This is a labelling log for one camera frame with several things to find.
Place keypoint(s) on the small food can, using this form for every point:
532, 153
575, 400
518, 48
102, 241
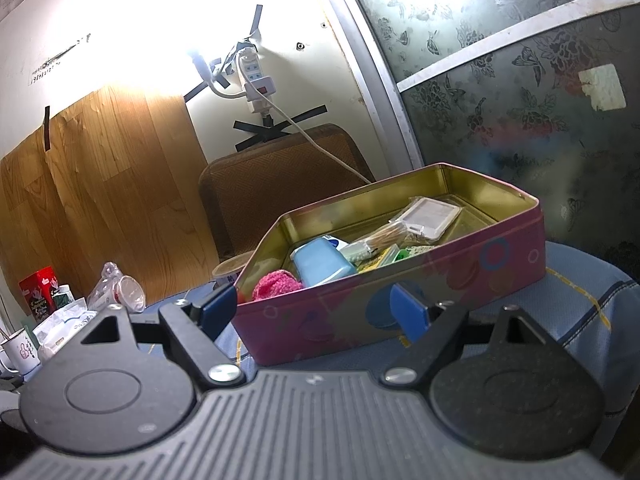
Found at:
230, 270

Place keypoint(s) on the clear plastic bag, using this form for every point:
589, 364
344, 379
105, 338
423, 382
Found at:
125, 292

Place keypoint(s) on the pink tin box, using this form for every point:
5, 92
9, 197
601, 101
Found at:
475, 265

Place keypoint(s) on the single black tape strip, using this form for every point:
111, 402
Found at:
47, 130

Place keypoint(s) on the white enamel mug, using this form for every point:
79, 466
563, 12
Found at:
22, 352

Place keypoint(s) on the cotton swab pack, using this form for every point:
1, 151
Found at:
380, 237

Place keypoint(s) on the wood-grain wall sheet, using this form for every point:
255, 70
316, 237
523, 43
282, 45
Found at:
110, 185

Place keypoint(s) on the blue plastic case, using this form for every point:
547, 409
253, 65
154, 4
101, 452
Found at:
320, 262

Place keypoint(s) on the printed pocket tissue pack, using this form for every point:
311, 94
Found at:
417, 250

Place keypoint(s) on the white tissue pack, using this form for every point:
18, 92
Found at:
60, 327

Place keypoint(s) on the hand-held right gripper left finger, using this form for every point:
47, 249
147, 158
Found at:
220, 305

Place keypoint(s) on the blue checked tablecloth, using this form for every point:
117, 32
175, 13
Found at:
575, 300

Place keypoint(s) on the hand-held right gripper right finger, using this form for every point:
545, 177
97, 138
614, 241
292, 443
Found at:
407, 310

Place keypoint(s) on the pink fuzzy sock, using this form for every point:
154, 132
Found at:
275, 285

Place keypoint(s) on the white gooseneck lamp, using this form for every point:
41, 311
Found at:
220, 92

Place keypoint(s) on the clear badge holder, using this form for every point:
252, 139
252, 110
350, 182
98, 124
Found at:
430, 215

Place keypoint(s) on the pale paper patch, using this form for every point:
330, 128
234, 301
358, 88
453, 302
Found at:
602, 87

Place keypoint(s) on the red snack box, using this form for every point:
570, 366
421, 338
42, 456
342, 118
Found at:
37, 292

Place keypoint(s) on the floral frosted glass door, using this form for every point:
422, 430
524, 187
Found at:
500, 110

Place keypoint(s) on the yellow card case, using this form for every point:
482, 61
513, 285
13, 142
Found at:
385, 257

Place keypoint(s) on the white power strip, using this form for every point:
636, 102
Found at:
255, 80

